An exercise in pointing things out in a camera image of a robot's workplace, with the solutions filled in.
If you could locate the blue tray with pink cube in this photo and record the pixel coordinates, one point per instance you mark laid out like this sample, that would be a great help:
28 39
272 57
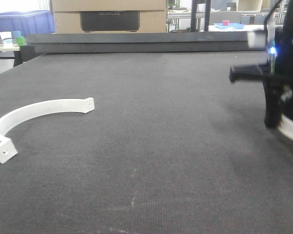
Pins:
230 25

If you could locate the pink cube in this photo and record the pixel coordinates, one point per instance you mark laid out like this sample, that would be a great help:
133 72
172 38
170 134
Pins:
225 23

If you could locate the large white curved pipe clamp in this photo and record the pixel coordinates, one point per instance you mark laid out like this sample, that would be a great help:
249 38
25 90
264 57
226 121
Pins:
25 113

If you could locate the white paper cup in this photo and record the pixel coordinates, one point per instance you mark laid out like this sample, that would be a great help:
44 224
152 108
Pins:
6 38

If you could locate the small white pipe clamp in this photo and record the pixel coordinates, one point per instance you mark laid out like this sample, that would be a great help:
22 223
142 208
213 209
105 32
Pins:
286 127

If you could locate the cardboard box with black print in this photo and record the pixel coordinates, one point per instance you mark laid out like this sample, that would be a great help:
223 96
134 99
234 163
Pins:
109 16

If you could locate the blue plastic crate far left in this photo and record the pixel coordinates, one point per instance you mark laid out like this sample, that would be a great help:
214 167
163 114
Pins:
31 22

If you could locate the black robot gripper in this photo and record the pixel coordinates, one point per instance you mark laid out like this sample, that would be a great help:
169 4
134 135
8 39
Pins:
275 107

